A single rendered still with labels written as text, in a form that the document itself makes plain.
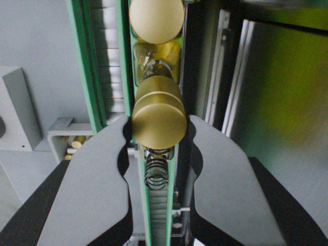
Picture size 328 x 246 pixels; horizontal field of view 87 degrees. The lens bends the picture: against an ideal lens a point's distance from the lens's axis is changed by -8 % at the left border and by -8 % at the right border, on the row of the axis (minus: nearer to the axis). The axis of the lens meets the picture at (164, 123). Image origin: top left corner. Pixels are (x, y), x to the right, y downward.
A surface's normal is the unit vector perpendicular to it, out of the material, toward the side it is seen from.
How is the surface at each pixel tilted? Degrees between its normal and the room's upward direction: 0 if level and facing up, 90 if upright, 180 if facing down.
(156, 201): 0
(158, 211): 0
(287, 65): 90
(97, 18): 0
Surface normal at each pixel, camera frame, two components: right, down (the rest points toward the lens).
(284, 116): -1.00, 0.01
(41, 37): 0.04, 0.54
